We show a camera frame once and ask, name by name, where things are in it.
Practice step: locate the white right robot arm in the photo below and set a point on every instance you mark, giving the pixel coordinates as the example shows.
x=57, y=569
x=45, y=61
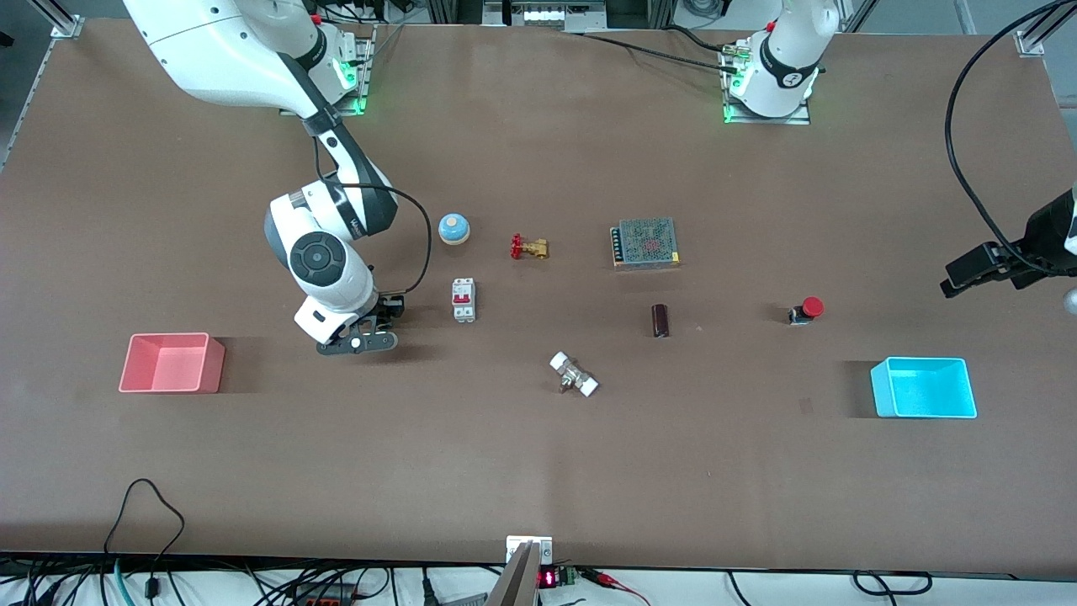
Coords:
x=324, y=261

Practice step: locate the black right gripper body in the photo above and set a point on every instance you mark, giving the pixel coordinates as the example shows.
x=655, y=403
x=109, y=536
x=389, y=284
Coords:
x=389, y=308

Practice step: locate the metal mesh power supply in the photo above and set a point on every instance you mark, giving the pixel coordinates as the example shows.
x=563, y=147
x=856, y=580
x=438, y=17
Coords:
x=646, y=242

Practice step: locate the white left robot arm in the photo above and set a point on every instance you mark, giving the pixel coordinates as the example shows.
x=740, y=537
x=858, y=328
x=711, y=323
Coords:
x=787, y=59

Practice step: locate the blue plastic bin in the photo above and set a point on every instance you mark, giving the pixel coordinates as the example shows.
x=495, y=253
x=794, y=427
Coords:
x=925, y=391

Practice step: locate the white power strip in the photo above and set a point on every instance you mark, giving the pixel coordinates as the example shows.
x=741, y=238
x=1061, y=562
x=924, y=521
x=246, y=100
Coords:
x=543, y=13

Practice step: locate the red digit display module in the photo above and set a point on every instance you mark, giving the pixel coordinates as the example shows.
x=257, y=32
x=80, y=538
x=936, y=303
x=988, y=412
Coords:
x=549, y=578

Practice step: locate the pink plastic bin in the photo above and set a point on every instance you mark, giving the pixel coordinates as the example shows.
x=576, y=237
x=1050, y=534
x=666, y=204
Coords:
x=168, y=366

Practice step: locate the red push button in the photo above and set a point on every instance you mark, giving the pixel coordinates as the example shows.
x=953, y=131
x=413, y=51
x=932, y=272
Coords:
x=812, y=306

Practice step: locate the dark brown cylinder capacitor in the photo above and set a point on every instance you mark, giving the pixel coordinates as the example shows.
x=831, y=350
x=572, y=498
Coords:
x=660, y=321

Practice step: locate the white pole bracket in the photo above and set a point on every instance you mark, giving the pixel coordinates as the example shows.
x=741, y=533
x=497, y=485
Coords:
x=545, y=547

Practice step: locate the white circuit breaker red switch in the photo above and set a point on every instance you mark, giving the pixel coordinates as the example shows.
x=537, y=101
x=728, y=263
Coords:
x=464, y=300

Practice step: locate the metal fitting white caps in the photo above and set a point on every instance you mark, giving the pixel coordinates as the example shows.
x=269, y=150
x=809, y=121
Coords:
x=572, y=375

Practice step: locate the aluminium frame corner profile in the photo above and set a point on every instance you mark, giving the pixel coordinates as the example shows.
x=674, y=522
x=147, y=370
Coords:
x=1039, y=34

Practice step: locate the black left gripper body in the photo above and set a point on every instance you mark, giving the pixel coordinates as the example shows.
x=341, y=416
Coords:
x=1043, y=236

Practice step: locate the grey camera pole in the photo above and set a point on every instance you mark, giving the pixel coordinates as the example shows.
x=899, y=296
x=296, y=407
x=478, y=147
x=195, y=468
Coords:
x=515, y=581

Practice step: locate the red alligator clip lead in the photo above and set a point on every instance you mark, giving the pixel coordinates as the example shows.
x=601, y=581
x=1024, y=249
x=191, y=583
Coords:
x=610, y=581

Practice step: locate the blue white dome button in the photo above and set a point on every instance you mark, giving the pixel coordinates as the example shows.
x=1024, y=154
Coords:
x=453, y=228

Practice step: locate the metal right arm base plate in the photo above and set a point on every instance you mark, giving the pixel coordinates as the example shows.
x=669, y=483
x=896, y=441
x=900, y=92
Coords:
x=363, y=84

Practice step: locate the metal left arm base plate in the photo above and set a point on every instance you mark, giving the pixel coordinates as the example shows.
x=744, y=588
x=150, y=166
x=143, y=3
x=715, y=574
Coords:
x=799, y=120

